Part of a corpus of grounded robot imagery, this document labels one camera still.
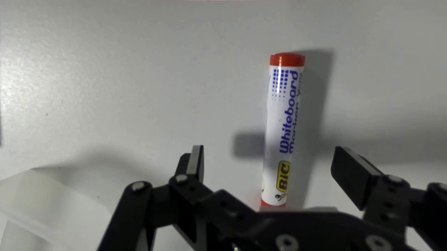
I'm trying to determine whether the translucent plastic bowl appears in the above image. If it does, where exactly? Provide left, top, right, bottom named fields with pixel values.
left=0, top=168, right=116, bottom=251

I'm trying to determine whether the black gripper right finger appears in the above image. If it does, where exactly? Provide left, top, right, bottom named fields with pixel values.
left=329, top=146, right=447, bottom=251

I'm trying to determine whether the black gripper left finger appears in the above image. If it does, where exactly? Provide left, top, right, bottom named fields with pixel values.
left=96, top=144, right=234, bottom=251

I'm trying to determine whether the white marker with red caps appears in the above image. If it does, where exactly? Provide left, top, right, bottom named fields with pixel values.
left=258, top=52, right=307, bottom=211

